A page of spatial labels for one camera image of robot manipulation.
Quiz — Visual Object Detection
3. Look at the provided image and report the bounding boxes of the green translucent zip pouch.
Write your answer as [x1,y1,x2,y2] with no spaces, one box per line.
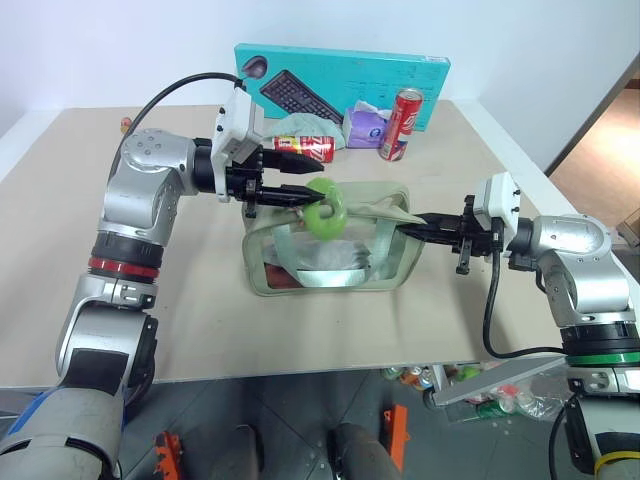
[241,180,427,299]

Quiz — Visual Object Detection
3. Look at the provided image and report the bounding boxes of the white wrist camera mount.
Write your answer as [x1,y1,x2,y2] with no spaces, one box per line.
[209,88,267,202]
[472,172,522,246]

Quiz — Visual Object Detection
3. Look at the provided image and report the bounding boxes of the red yellow drink can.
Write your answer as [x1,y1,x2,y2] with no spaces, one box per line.
[271,134,338,164]

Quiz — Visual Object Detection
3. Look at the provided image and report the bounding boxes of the pale green cloth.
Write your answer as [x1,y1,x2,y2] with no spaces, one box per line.
[263,111,348,151]

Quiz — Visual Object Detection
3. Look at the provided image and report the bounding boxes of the red cola can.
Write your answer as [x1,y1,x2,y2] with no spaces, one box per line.
[376,87,426,163]

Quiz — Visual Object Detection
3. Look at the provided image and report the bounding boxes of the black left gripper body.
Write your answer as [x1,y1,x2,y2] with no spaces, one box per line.
[224,144,267,219]

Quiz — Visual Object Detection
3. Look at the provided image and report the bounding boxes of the white bin with bottles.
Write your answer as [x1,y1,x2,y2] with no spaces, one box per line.
[431,363,571,422]

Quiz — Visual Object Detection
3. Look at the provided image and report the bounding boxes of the orange black clamp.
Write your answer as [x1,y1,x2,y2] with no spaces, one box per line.
[381,403,412,472]
[153,431,182,480]

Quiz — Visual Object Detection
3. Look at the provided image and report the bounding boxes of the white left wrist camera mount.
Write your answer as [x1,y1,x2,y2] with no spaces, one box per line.
[209,88,267,202]

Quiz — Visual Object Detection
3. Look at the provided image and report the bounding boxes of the bottles on floor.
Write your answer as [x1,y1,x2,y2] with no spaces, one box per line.
[381,366,436,392]

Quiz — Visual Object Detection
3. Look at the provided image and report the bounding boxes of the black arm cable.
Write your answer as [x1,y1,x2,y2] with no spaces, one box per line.
[481,218,569,361]
[112,72,249,166]

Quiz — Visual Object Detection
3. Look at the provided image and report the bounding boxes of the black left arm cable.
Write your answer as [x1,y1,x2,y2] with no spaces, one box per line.
[112,72,249,166]

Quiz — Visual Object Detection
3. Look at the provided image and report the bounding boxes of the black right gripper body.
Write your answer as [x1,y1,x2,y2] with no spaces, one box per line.
[449,194,502,276]

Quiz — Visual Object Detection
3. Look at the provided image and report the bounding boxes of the teal keyboard box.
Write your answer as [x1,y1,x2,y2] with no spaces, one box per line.
[233,41,454,134]

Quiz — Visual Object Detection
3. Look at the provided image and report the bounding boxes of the brown cardboard box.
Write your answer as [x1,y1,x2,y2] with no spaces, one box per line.
[616,206,640,242]

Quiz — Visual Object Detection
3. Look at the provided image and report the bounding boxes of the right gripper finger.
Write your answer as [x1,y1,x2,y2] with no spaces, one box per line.
[422,212,465,231]
[399,222,455,247]

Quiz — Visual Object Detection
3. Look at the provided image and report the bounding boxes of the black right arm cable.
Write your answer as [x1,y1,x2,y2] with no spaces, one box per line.
[481,218,569,361]

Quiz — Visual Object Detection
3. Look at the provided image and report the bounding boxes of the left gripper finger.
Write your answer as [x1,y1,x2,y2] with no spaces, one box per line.
[259,184,327,208]
[262,150,326,175]

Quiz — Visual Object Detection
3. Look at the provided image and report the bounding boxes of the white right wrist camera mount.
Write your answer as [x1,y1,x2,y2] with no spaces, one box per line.
[472,172,522,246]

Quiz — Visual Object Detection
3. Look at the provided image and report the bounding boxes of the purple tissue pack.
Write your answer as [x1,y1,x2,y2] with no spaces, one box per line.
[343,99,394,151]

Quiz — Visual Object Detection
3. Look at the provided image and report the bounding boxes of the dark rounded shape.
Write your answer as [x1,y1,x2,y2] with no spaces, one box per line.
[326,421,402,480]

